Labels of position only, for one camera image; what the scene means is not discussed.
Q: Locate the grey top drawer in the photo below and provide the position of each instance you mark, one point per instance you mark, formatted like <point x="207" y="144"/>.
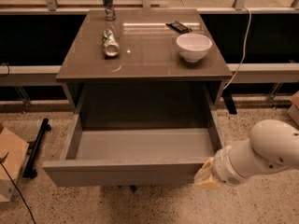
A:
<point x="133" y="135"/>

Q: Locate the cardboard box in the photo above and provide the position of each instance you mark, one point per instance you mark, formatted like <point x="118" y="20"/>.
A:
<point x="12" y="154"/>

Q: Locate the white ceramic bowl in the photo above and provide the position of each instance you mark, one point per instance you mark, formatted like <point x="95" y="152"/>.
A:
<point x="193" y="47"/>

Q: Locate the upright blue drink can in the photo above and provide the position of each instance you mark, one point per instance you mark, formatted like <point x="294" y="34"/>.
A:
<point x="109" y="10"/>

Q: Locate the blue tape cross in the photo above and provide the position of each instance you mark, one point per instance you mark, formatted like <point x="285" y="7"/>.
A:
<point x="133" y="188"/>

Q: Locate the black metal bar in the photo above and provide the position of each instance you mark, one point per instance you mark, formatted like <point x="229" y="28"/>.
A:
<point x="30" y="171"/>

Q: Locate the crushed green can lying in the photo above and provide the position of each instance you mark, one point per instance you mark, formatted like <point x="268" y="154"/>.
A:
<point x="110" y="45"/>

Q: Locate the grey drawer cabinet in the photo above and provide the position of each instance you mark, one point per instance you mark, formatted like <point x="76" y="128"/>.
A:
<point x="148" y="53"/>

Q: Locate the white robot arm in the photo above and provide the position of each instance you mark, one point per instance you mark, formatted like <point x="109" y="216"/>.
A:
<point x="272" y="147"/>

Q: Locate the foam gripper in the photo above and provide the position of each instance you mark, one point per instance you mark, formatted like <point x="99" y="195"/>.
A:
<point x="221" y="169"/>

